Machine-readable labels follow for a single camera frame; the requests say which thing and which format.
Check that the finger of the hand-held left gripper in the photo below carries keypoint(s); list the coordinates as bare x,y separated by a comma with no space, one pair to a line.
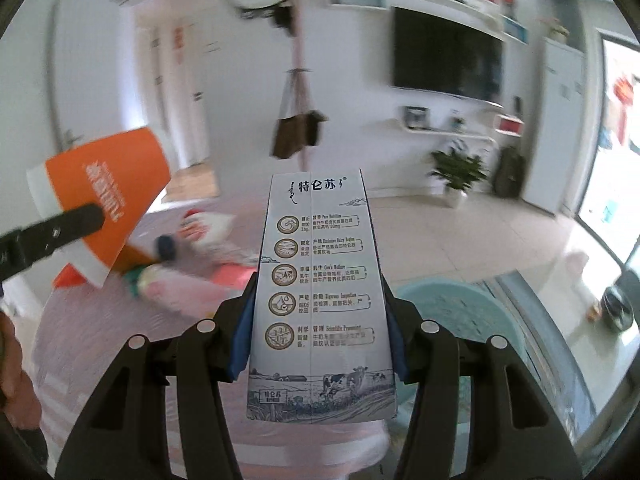
55,232

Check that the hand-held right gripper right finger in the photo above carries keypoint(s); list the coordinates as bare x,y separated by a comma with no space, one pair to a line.
396,332

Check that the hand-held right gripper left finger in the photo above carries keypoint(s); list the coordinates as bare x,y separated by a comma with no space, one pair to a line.
241,332

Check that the orange packet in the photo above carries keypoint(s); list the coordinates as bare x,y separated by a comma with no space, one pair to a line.
67,277

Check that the pink packet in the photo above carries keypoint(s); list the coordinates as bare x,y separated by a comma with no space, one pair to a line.
232,280

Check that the teal plastic basket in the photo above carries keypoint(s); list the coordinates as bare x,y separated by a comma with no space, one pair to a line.
450,300

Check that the orange and white carton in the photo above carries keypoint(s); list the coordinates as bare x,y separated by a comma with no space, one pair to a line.
110,170

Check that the pink and white plastic bottle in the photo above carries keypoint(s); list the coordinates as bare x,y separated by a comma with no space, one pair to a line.
165,290

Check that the white printed milk carton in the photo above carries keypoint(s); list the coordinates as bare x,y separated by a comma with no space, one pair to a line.
315,285

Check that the white and red plastic bag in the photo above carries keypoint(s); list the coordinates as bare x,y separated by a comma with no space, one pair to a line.
205,227

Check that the dark blue bottle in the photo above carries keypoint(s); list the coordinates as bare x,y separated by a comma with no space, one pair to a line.
165,247

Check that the person's left forearm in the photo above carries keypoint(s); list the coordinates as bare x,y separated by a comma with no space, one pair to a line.
17,375

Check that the floral tablecloth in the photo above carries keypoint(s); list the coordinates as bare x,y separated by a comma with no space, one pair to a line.
100,360

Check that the white room door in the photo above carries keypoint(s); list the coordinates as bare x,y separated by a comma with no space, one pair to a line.
95,70

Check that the potted green plant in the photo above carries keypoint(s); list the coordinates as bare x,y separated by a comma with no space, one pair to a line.
457,170

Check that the white hallway door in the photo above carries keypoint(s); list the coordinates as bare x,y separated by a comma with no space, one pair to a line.
187,100

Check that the black guitar bag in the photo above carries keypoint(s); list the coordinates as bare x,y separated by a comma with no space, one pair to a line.
510,172

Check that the brown hanging bag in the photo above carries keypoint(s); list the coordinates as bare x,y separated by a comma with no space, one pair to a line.
287,137

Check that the small shelf figurine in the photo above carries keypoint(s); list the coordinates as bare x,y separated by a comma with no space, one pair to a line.
457,125

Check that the black hanging bag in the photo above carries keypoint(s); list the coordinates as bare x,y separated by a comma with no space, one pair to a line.
316,127

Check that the robot vacuum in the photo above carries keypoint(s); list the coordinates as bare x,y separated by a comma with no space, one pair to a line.
617,307

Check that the glass sliding door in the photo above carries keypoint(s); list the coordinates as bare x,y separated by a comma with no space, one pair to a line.
610,185

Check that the tall white refrigerator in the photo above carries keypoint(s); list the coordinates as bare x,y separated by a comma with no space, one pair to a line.
555,125

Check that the pink coat rack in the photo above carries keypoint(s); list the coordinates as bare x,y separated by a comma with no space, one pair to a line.
299,35

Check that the black cap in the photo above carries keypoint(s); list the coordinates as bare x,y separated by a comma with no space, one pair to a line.
284,20

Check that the red knot ornament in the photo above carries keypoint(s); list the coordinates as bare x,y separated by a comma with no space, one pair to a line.
624,100

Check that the red round fan ornament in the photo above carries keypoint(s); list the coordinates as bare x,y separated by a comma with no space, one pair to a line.
507,2

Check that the white low wall shelf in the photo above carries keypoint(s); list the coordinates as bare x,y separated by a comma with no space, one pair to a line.
435,132

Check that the black picture frame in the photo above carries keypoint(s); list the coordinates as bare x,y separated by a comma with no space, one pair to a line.
417,117

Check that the red hallway wall ornament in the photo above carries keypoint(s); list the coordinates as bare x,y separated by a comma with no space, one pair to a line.
178,40

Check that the red oblong wall cubby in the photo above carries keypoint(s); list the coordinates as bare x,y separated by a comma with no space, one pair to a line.
509,125

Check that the wall-mounted television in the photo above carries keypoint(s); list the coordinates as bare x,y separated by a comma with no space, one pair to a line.
445,55

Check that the small blue wall cubby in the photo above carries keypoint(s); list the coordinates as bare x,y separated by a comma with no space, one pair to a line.
515,30

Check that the white curved wall shelf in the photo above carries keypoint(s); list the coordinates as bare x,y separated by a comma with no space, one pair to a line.
450,4

